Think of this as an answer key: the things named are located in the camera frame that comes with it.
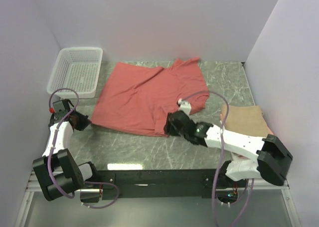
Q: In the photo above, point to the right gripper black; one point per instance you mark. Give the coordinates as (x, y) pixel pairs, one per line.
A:
(169, 128)

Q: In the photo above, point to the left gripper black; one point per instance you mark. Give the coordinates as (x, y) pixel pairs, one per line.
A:
(84, 121)

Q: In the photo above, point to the red t-shirt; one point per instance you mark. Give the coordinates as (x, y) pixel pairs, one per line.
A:
(137, 99)

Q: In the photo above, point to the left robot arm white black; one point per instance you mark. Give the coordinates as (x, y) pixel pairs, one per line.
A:
(56, 160)

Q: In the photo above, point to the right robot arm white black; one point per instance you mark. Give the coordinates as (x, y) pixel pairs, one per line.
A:
(264, 158)

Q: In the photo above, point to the white plastic basket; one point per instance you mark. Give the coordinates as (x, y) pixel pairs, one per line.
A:
(76, 68)

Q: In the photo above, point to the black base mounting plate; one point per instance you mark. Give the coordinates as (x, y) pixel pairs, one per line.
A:
(155, 184)

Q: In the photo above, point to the folded tan t-shirt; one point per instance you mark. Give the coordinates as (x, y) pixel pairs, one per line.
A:
(247, 120)

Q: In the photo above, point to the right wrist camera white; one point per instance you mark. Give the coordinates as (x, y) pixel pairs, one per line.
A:
(185, 106)

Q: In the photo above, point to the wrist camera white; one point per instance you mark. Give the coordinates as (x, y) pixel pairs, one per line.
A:
(185, 106)
(51, 110)

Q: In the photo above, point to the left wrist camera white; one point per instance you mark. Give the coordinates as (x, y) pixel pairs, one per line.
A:
(51, 110)

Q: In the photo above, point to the aluminium rail frame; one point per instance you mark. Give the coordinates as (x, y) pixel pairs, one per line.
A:
(31, 188)

